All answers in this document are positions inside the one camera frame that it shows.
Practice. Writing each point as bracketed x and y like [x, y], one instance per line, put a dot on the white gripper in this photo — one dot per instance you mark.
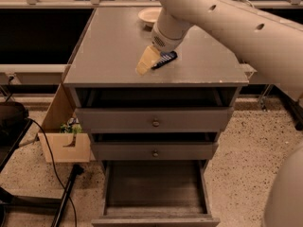
[165, 42]

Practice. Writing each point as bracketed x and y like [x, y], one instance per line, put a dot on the blue rxbar blueberry wrapper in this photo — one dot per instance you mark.
[165, 58]

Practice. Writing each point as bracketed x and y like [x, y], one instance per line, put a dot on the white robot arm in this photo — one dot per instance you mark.
[270, 44]

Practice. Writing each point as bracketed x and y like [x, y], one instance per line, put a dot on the grey top drawer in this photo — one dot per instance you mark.
[127, 110]

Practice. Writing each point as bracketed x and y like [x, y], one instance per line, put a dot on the grey drawer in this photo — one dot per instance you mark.
[154, 146]
[155, 194]
[127, 110]

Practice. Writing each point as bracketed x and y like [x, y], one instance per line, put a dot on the grey drawer cabinet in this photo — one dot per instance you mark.
[114, 43]

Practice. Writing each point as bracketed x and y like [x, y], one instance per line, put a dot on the grey middle drawer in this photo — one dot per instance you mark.
[154, 146]

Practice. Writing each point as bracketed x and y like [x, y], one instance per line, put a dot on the grey bottom drawer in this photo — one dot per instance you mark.
[155, 194]

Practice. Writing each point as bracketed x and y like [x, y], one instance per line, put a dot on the white bowl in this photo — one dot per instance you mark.
[149, 16]

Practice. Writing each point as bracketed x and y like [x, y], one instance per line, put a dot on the wooden crate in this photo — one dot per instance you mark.
[63, 147]

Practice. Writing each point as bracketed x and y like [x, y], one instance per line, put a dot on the black bag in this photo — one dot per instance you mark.
[11, 114]

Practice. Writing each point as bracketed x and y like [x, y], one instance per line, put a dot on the black stand base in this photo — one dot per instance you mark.
[8, 200]

